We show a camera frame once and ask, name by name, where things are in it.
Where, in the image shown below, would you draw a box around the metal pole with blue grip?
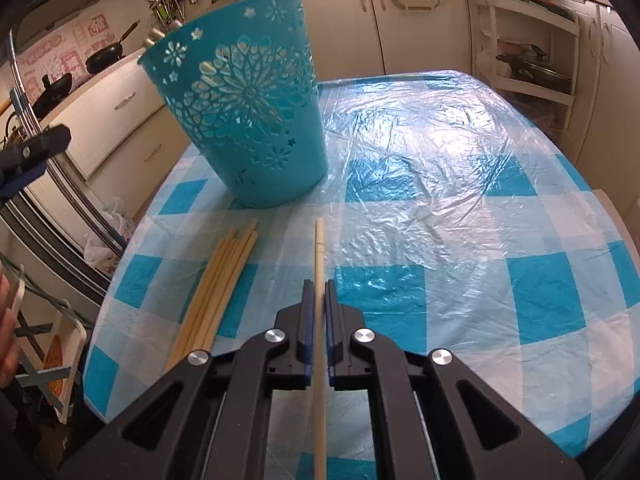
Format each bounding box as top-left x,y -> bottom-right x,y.
7,30 -> 128,258

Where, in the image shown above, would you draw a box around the pink wall stickers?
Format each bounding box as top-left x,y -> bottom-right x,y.
20,12 -> 108,91

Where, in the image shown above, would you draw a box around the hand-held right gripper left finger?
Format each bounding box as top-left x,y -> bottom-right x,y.
60,280 -> 317,480

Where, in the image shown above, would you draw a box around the dark kettle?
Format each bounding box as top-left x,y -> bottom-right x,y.
1,110 -> 31,148

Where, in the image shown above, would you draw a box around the black wok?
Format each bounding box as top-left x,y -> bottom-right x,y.
31,72 -> 74,118

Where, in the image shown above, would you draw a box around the white plastic bag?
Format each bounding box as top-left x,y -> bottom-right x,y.
82,197 -> 136,273

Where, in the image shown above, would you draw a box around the person's left hand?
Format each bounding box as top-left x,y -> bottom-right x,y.
0,275 -> 22,388

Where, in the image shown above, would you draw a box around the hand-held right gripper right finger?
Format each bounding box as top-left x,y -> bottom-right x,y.
325,280 -> 586,480

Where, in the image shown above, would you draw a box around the teal perforated plastic basket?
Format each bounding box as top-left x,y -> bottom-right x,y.
137,0 -> 330,209

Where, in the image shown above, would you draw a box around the white shelf rack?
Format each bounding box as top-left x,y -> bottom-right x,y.
470,0 -> 581,131

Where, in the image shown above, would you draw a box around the blue white checked tablecloth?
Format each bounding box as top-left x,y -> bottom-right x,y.
82,70 -> 640,480

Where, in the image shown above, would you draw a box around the cream drawer cabinet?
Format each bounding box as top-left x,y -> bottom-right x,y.
40,60 -> 191,181

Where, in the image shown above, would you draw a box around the white folding stool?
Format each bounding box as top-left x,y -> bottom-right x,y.
12,265 -> 88,426

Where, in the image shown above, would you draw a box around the dark cooking pot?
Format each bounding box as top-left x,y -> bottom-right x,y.
495,45 -> 573,93

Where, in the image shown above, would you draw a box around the black frying pan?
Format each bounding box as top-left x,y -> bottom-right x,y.
85,20 -> 142,75

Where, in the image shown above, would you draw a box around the cream tall cupboard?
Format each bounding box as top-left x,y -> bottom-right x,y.
575,0 -> 640,171

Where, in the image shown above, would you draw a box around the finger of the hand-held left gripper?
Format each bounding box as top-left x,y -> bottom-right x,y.
0,125 -> 71,200

